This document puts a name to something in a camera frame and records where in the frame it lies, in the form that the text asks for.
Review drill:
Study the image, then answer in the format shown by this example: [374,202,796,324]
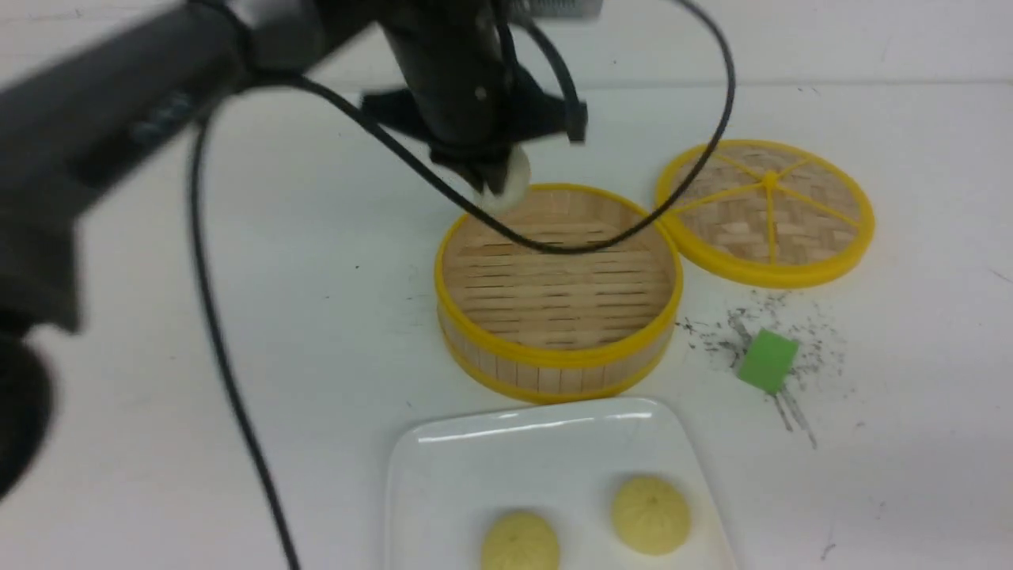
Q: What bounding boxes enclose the pale yellow steamed bun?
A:
[479,510,561,569]

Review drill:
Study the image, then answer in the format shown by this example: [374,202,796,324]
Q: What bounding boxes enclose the yellow rimmed woven steamer lid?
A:
[661,139,875,290]

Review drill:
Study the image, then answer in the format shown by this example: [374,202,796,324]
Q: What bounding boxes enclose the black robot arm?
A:
[2,1,587,494]

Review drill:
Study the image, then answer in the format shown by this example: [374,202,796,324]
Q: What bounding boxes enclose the black camera cable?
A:
[187,0,737,570]

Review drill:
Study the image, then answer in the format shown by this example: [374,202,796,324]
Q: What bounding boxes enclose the green cube block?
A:
[737,329,799,396]

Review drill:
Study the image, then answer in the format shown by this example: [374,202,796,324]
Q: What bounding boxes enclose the white square plate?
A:
[383,397,737,569]

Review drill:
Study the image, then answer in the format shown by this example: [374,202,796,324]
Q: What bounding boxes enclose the yellow rimmed bamboo steamer basket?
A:
[434,215,684,405]

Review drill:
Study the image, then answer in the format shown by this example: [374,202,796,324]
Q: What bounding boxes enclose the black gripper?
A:
[361,1,587,196]

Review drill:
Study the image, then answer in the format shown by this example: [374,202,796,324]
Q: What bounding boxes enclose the white steamed bun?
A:
[475,146,532,216]

